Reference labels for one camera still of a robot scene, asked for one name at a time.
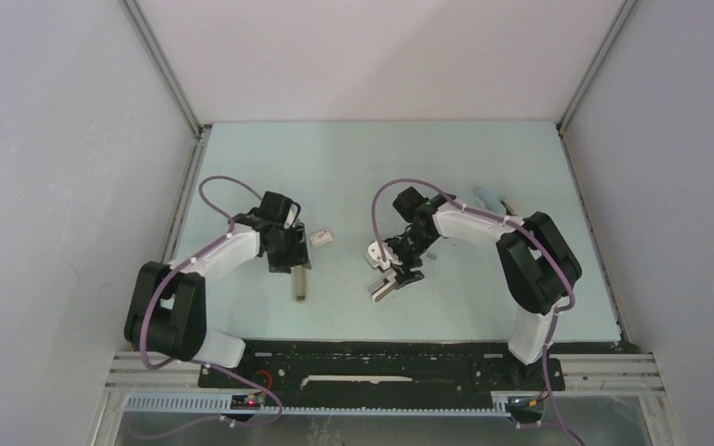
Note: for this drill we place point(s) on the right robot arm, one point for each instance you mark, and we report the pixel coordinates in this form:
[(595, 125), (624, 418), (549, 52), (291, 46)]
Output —
[(539, 266)]

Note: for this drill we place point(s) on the aluminium frame post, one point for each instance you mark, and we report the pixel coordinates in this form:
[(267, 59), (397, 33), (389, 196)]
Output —
[(602, 54), (152, 46)]

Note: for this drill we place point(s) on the right aluminium frame post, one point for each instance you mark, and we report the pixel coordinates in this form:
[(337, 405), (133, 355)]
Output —
[(602, 54)]

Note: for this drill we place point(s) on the light blue stapler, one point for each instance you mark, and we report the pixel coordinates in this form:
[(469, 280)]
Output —
[(490, 201)]

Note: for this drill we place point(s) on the beige brown stapler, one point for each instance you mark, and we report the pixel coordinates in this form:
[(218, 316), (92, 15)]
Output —
[(511, 207)]

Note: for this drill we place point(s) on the left aluminium frame post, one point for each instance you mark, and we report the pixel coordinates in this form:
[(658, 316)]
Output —
[(152, 46)]

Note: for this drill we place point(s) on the white staple box sleeve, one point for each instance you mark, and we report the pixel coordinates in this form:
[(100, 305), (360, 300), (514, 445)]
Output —
[(321, 237)]

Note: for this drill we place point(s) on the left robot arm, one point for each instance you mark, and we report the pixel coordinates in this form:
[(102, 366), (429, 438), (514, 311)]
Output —
[(167, 313)]

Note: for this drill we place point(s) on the olive green stapler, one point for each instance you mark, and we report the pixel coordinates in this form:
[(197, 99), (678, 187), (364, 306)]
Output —
[(382, 288)]

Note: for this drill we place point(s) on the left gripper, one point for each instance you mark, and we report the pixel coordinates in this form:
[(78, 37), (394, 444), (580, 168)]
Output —
[(297, 255)]

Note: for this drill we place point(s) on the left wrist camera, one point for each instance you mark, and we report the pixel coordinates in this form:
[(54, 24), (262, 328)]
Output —
[(293, 215)]

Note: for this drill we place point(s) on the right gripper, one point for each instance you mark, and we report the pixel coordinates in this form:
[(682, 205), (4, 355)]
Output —
[(403, 271)]

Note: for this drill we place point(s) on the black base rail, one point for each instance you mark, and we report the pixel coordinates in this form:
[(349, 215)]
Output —
[(393, 375)]

